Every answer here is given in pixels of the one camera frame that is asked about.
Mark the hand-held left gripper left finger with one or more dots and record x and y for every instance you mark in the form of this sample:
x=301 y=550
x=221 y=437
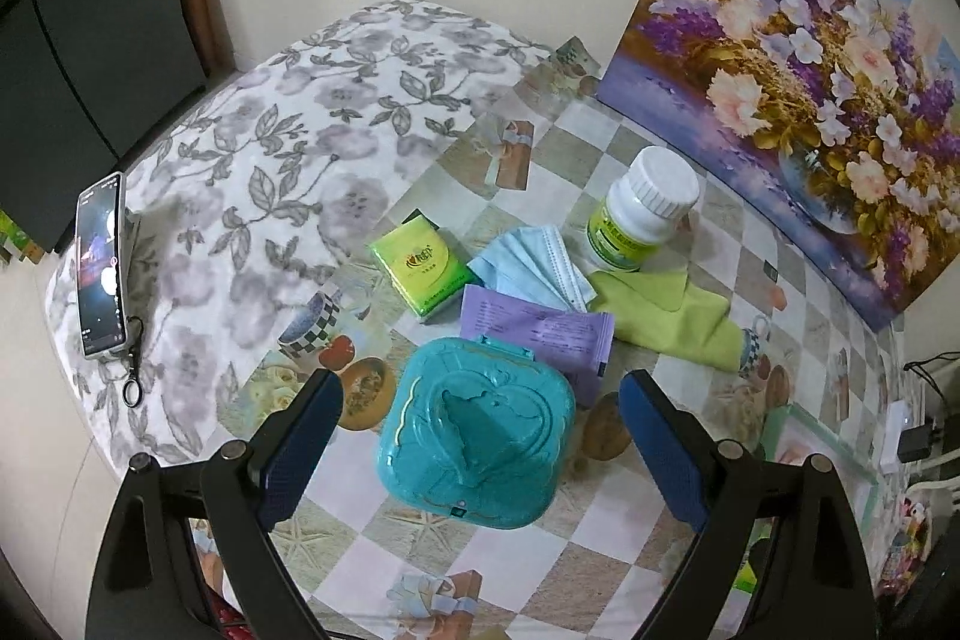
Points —
x=300 y=452

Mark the black power adapter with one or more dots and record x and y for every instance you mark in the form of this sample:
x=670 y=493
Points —
x=916 y=441

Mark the floral painting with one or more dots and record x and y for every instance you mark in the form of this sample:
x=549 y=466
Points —
x=810 y=48

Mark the white power strip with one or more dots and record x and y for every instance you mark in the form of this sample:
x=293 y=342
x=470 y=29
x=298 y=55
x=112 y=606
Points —
x=892 y=437

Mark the pile of colourful toys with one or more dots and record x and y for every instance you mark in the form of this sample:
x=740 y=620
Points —
x=911 y=542

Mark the green cloth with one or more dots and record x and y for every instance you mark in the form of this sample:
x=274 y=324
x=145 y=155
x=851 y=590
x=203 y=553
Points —
x=667 y=317

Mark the teal plastic heart box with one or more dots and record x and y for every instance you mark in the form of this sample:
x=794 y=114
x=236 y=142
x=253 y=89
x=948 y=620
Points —
x=472 y=430

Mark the checked printed table mat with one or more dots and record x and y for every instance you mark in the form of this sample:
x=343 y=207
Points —
x=795 y=340

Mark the purple packet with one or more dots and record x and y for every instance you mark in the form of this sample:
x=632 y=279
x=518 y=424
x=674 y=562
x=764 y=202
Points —
x=540 y=329

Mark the dark cabinet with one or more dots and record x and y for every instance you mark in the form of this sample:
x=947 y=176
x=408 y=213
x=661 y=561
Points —
x=90 y=10

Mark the blue face mask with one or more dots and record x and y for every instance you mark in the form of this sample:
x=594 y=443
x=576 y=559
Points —
x=532 y=265

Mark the smartphone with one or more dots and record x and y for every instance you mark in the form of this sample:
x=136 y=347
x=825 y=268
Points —
x=97 y=265

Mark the teal shallow cardboard box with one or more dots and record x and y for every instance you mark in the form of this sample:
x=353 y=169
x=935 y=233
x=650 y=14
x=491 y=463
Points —
x=817 y=452

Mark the grey floral tablecloth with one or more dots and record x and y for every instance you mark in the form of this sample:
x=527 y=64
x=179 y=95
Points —
x=300 y=123

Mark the green tissue pack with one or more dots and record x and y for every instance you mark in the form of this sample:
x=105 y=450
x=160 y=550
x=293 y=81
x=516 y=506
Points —
x=420 y=261

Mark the green bottle with white cap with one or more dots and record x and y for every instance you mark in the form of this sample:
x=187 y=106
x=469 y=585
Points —
x=637 y=212

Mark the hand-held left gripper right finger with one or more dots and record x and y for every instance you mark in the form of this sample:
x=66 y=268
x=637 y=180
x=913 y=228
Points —
x=664 y=452

